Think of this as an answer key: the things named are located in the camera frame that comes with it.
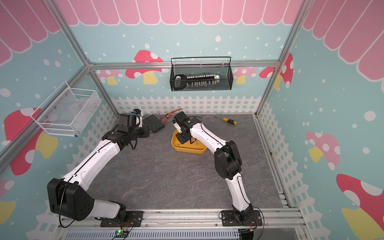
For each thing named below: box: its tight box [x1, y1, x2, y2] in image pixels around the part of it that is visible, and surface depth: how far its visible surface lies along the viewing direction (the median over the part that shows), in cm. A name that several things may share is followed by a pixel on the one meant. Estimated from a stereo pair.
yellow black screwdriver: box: [214, 115, 238, 126], surface depth 118 cm
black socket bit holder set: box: [174, 74, 220, 90], surface depth 91 cm
